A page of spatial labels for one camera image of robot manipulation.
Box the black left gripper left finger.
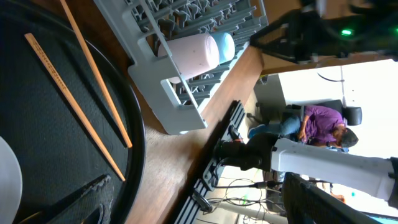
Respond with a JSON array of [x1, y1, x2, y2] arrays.
[[21, 174, 113, 224]]

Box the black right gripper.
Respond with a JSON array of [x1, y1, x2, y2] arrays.
[[249, 7, 324, 65]]

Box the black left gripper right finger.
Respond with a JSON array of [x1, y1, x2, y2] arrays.
[[282, 172, 378, 224]]

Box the light blue cup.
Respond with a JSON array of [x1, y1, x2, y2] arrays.
[[211, 32, 235, 64]]

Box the pink cup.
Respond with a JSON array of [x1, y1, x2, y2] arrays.
[[167, 34, 220, 80]]

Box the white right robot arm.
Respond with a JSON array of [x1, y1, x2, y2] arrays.
[[215, 1, 397, 207]]

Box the grey dishwasher rack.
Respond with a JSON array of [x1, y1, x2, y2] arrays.
[[96, 0, 268, 135]]

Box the round black tray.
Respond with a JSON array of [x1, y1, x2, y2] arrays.
[[1, 1, 146, 223]]

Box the person in purple shirt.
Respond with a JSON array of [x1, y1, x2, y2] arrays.
[[248, 105, 359, 148]]

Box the grey plate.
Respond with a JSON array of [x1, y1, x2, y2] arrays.
[[1, 138, 23, 224]]

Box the left wooden chopstick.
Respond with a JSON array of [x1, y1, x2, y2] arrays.
[[24, 33, 126, 182]]

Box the wooden chopstick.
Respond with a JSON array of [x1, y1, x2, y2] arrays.
[[24, 33, 126, 182], [60, 0, 132, 148]]

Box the right wooden chopstick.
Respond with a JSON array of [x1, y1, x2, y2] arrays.
[[60, 0, 132, 148]]

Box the black aluminium rail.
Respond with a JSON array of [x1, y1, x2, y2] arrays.
[[167, 101, 245, 224]]

